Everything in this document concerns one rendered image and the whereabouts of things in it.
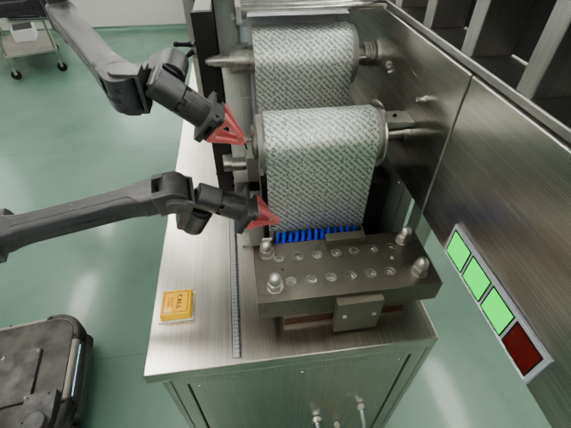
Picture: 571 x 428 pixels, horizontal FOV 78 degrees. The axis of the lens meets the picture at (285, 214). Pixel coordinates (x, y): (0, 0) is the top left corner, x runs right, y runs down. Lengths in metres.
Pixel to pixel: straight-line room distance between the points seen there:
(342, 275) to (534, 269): 0.38
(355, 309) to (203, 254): 0.46
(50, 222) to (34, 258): 1.82
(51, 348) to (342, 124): 1.52
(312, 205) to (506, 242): 0.41
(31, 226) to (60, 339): 1.08
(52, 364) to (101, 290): 0.58
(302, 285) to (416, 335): 0.30
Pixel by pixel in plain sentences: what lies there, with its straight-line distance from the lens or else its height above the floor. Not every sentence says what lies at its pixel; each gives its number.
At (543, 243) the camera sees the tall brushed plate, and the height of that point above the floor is 1.33.
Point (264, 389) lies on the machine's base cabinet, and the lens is 0.99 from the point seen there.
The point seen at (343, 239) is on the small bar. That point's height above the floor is 1.05.
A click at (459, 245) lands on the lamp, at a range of 0.69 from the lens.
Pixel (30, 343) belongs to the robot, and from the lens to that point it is 1.92.
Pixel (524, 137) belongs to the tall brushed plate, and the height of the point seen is 1.42.
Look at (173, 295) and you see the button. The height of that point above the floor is 0.92.
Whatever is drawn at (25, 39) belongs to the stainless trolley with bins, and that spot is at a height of 0.29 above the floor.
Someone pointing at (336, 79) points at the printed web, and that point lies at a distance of 0.94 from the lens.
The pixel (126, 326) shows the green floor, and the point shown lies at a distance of 2.07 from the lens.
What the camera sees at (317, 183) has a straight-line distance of 0.79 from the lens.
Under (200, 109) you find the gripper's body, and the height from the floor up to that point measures 1.35.
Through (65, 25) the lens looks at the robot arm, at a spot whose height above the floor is 1.44.
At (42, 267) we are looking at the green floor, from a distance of 2.56.
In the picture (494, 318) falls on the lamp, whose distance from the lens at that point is 0.65.
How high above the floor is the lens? 1.66
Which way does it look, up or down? 43 degrees down
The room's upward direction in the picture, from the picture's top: straight up
